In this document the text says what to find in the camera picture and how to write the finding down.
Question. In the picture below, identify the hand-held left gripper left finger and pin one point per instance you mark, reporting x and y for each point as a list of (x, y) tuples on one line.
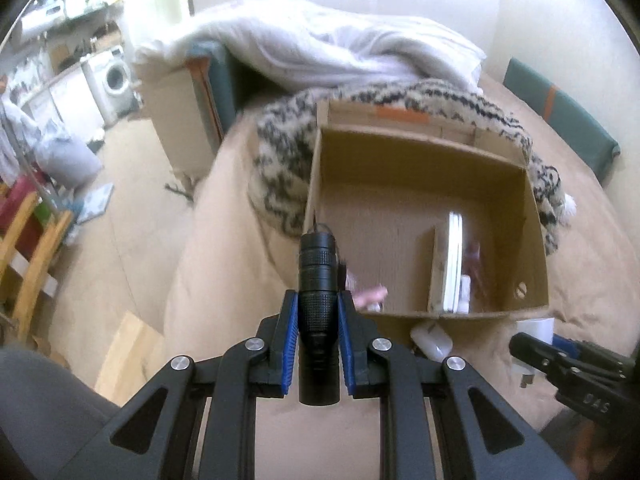
[(289, 340)]

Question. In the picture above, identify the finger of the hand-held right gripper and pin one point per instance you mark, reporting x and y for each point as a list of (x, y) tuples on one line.
[(585, 395), (575, 347)]

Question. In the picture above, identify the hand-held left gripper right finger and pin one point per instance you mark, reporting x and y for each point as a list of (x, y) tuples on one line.
[(347, 340)]

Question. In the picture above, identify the black flashlight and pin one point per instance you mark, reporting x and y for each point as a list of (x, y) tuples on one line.
[(320, 320)]

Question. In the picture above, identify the white power adapter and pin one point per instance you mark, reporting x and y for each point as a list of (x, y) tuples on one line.
[(537, 330)]

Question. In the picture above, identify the pink paw-shaped case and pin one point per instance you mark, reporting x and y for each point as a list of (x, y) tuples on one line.
[(372, 296)]

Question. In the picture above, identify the white pill bottle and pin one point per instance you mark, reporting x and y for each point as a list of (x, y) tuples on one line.
[(465, 292)]

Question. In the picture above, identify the white box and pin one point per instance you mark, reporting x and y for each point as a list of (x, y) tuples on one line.
[(452, 260)]

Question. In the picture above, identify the clear plastic packet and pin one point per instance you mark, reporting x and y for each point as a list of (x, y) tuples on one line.
[(475, 260)]

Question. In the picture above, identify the brown cardboard box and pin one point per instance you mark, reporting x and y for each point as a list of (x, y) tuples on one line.
[(390, 200)]

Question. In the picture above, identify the white rounded object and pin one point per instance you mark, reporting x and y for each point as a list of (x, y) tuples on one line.
[(432, 340)]

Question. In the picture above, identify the white fluffy pompom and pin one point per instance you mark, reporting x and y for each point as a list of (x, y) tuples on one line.
[(567, 210)]

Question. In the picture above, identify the light wooden board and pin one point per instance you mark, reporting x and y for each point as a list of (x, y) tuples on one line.
[(130, 360)]

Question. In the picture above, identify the black and white knit blanket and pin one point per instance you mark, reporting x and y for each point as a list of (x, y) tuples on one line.
[(280, 160)]

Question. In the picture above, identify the green cushion with orange stripe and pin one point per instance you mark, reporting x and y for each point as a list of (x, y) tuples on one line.
[(222, 80), (575, 125)]

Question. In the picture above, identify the bathroom scale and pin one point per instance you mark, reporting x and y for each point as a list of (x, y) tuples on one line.
[(95, 202)]

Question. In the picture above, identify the cream wooden cabinet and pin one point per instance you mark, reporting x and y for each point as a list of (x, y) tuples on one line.
[(175, 120)]

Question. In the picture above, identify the yellow wooden chair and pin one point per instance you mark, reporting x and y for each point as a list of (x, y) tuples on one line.
[(35, 260)]

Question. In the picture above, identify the grey stuffed bag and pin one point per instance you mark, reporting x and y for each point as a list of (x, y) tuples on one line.
[(70, 160)]

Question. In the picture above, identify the white duvet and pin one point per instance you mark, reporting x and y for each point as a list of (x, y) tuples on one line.
[(320, 40)]

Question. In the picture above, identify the red box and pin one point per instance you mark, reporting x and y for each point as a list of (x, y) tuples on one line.
[(20, 200)]

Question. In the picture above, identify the white washing machine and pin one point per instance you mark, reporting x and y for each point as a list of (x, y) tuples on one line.
[(112, 80)]

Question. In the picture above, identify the white kitchen counter cabinet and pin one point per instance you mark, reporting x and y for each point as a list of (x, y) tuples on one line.
[(65, 95)]

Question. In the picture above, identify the hanging light cloths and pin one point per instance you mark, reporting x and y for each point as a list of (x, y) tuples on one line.
[(15, 135)]

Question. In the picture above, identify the white water heater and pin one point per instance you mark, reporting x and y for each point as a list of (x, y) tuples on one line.
[(45, 17)]

